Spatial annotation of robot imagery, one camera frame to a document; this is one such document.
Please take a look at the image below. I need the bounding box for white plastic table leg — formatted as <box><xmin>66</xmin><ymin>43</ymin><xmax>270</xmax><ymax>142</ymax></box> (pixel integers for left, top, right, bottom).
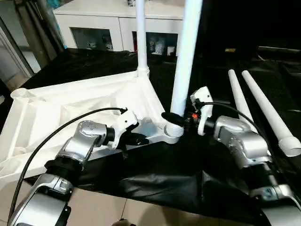
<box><xmin>228</xmin><ymin>69</ymin><xmax>258</xmax><ymax>134</ymax></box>
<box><xmin>135</xmin><ymin>0</ymin><xmax>150</xmax><ymax>78</ymax></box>
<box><xmin>241</xmin><ymin>70</ymin><xmax>301</xmax><ymax>158</ymax></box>
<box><xmin>165</xmin><ymin>0</ymin><xmax>204</xmax><ymax>138</ymax></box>

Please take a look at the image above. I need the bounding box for white plastic table top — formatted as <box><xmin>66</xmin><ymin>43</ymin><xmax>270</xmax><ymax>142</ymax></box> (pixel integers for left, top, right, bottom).
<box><xmin>0</xmin><ymin>70</ymin><xmax>185</xmax><ymax>178</ymax></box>

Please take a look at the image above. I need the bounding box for black work mat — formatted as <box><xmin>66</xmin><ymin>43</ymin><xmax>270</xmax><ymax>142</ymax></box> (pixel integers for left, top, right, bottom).
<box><xmin>0</xmin><ymin>46</ymin><xmax>301</xmax><ymax>224</ymax></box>

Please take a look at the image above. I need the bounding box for white sideboard with glass doors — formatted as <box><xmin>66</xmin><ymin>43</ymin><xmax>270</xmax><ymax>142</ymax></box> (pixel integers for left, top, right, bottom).
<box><xmin>53</xmin><ymin>0</ymin><xmax>185</xmax><ymax>57</ymax></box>

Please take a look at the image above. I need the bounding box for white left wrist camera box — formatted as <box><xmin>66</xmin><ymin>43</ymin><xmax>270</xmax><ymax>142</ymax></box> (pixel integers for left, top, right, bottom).
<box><xmin>106</xmin><ymin>110</ymin><xmax>140</xmax><ymax>151</ymax></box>

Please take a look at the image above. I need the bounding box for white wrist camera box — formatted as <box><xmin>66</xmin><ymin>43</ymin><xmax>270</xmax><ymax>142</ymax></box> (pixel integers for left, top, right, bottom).
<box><xmin>106</xmin><ymin>110</ymin><xmax>140</xmax><ymax>151</ymax></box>
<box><xmin>190</xmin><ymin>86</ymin><xmax>214</xmax><ymax>136</ymax></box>

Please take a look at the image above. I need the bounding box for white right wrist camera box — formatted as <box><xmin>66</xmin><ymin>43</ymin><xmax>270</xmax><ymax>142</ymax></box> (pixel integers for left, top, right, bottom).
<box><xmin>190</xmin><ymin>86</ymin><xmax>214</xmax><ymax>136</ymax></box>

